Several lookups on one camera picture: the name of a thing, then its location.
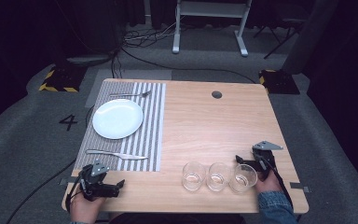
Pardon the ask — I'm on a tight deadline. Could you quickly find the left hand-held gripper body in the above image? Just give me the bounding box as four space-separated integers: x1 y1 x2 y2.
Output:
78 159 111 202

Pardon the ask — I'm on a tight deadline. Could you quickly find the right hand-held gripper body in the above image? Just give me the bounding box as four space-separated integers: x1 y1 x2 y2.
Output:
251 140 284 182

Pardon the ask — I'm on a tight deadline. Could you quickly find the clear drinking glass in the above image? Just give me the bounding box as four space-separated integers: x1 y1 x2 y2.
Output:
206 161 233 192
182 161 207 192
228 163 258 194

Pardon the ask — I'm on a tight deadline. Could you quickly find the person's right hand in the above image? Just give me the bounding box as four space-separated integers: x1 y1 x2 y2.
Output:
254 170 283 194

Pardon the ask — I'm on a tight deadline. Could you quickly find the person's left hand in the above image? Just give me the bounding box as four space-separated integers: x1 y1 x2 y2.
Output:
69 191 107 224

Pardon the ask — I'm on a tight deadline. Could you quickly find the grey tape piece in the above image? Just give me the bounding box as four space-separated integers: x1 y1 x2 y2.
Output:
289 181 310 193
58 177 76 187

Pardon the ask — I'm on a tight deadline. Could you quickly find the silver table knife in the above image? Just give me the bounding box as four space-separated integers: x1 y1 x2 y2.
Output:
85 148 149 161

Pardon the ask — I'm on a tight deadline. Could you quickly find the white round plate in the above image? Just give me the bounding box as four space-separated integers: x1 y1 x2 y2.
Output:
91 98 145 140

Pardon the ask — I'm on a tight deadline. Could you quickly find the grey striped placemat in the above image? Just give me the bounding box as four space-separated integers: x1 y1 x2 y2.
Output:
74 80 167 173

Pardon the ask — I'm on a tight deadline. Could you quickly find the silver fork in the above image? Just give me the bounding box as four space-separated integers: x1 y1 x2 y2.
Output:
109 90 153 98

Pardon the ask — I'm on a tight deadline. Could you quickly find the black folding stand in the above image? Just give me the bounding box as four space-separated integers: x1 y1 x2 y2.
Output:
253 10 306 60

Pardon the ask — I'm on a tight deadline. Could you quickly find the white metal stand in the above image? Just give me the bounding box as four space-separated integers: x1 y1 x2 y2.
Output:
172 0 253 58

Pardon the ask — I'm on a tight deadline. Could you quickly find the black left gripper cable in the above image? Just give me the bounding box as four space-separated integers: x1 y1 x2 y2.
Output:
64 173 86 213

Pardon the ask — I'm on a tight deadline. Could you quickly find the black yellow-striped base plate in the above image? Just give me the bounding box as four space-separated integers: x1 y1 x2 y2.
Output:
258 68 301 95
38 64 88 93

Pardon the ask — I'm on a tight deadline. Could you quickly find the long black floor cable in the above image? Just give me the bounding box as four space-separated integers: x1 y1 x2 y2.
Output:
120 46 257 85

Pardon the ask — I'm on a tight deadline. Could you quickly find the bundle of floor cables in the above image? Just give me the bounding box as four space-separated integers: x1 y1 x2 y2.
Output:
123 20 181 49

